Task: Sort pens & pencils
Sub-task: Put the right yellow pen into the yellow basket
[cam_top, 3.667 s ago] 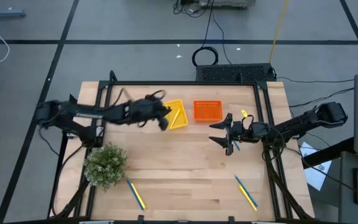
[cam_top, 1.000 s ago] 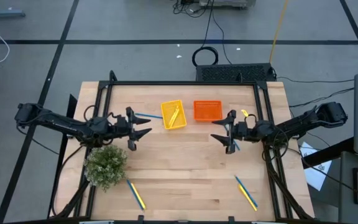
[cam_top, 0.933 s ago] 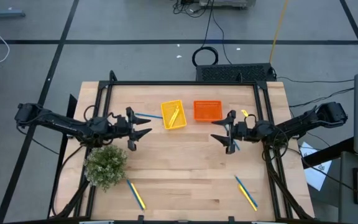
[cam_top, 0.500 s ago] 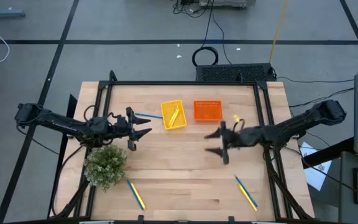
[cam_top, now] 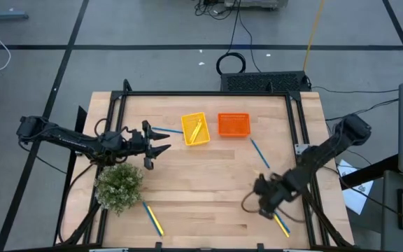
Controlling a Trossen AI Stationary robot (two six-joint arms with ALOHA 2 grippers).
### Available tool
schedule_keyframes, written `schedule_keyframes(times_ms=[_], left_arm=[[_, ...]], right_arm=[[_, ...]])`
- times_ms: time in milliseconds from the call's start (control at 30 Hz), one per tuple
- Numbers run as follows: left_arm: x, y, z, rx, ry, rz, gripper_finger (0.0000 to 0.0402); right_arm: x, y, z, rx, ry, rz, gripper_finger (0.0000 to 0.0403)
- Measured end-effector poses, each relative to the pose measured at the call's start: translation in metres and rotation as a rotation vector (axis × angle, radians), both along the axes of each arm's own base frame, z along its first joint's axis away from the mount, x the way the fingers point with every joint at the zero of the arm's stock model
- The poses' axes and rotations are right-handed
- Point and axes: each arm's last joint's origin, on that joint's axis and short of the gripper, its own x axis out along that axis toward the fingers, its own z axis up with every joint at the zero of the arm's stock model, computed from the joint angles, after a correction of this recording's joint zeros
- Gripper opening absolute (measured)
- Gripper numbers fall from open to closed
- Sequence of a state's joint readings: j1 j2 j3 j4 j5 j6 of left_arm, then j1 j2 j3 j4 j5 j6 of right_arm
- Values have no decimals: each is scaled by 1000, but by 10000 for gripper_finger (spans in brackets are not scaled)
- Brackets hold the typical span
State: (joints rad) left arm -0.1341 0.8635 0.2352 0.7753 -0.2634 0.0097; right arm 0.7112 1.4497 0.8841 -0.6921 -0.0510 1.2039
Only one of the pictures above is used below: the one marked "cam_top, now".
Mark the black aluminium table frame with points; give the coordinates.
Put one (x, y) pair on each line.
(201, 94)

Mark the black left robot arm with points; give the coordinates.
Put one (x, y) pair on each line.
(65, 138)

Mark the green potted plant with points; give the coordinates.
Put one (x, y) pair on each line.
(119, 187)

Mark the silver metal bracket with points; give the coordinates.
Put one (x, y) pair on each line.
(301, 148)

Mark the orange plastic basket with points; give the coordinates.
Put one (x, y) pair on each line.
(234, 125)

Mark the blue pen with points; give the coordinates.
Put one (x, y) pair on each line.
(284, 224)
(150, 217)
(260, 153)
(168, 130)

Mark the yellow plastic basket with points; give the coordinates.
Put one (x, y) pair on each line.
(187, 122)

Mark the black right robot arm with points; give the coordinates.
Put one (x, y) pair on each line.
(327, 147)

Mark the white paper sheet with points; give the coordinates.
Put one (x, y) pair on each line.
(357, 196)

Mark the black frame corner bracket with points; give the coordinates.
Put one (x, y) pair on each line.
(127, 87)
(158, 246)
(260, 247)

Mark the yellow pencil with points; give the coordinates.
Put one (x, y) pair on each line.
(281, 226)
(194, 133)
(198, 127)
(156, 220)

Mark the black computer case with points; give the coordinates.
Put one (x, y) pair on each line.
(262, 82)

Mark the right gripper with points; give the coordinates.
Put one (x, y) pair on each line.
(271, 194)

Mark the grey device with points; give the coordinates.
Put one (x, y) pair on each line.
(254, 3)

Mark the black diagonal bar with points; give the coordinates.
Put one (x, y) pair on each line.
(369, 173)

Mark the grey stand base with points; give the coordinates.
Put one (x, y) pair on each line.
(2, 15)

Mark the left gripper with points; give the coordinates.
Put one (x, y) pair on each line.
(139, 145)

